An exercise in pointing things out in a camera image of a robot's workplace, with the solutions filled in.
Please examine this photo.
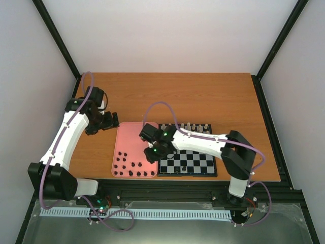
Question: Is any pink plastic tray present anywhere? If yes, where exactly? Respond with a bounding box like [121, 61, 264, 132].
[111, 122, 158, 179]

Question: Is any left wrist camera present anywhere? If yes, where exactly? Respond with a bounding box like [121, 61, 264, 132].
[89, 86, 108, 112]

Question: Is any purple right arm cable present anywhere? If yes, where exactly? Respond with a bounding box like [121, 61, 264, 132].
[143, 101, 272, 227]

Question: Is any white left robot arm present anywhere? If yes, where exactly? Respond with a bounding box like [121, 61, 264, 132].
[27, 98, 119, 205]

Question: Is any black aluminium frame rail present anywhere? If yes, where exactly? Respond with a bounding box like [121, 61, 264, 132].
[32, 179, 304, 211]

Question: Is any black white chess board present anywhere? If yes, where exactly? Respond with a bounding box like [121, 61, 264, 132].
[157, 124, 218, 178]

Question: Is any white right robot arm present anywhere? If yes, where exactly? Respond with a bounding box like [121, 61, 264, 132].
[139, 124, 256, 198]

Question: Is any light blue cable duct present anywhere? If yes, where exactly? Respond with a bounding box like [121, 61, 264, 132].
[40, 207, 232, 222]

